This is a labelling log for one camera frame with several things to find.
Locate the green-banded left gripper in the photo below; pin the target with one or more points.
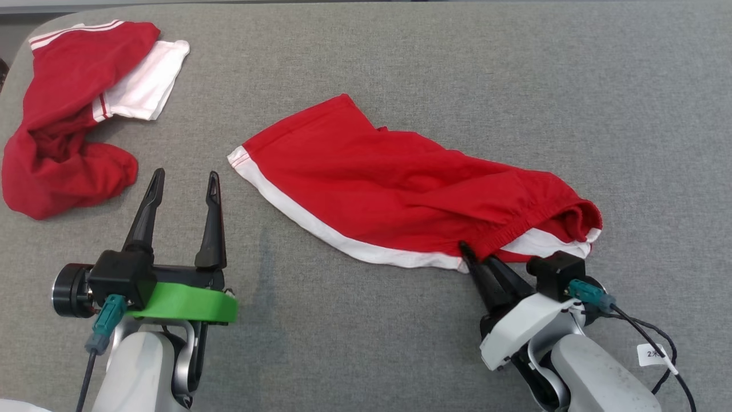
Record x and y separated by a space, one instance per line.
189 303

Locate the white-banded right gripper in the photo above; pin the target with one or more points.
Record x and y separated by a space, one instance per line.
514 329

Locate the red shorts with white trim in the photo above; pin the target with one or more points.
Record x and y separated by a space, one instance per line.
400 183

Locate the red t-shirt with white sleeves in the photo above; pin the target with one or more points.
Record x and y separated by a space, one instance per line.
63 137

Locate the dark caster wheel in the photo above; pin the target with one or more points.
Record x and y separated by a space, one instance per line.
3 74

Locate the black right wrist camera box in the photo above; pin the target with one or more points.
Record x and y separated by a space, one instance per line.
555 274

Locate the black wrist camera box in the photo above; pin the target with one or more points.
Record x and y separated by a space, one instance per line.
555 274
120 277

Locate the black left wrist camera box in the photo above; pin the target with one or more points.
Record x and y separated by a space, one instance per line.
120 277

